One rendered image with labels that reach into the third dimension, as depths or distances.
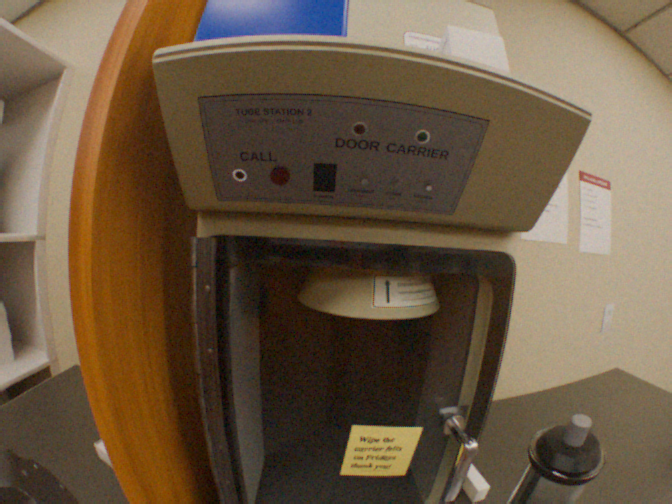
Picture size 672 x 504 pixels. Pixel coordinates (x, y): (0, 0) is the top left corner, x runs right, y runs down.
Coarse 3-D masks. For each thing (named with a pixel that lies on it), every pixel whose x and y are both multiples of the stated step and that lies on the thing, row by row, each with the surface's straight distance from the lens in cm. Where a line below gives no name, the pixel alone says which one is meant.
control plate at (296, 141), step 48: (240, 96) 19; (288, 96) 18; (336, 96) 18; (240, 144) 20; (288, 144) 20; (336, 144) 20; (384, 144) 20; (432, 144) 20; (480, 144) 22; (240, 192) 23; (288, 192) 22; (336, 192) 22; (384, 192) 22; (432, 192) 23
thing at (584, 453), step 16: (576, 416) 40; (544, 432) 42; (560, 432) 41; (576, 432) 39; (544, 448) 39; (560, 448) 39; (576, 448) 39; (592, 448) 40; (560, 464) 38; (576, 464) 38; (592, 464) 40
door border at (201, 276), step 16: (208, 240) 26; (208, 256) 26; (192, 272) 27; (208, 272) 27; (192, 288) 27; (208, 288) 27; (208, 304) 27; (208, 320) 28; (192, 336) 28; (208, 336) 28; (208, 352) 29; (208, 368) 29; (208, 384) 30; (208, 400) 31; (208, 416) 33; (208, 432) 34; (224, 432) 33; (224, 448) 35; (224, 464) 37; (224, 480) 39; (224, 496) 42
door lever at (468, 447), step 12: (456, 420) 34; (444, 432) 34; (456, 432) 33; (468, 444) 31; (456, 456) 32; (468, 456) 31; (456, 468) 33; (468, 468) 33; (456, 480) 34; (444, 492) 36; (456, 492) 35
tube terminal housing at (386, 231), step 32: (352, 0) 37; (384, 0) 38; (416, 0) 40; (448, 0) 42; (352, 32) 34; (384, 32) 34; (224, 224) 27; (256, 224) 26; (288, 224) 26; (320, 224) 26; (352, 224) 26; (384, 224) 26; (416, 224) 27; (512, 256) 32
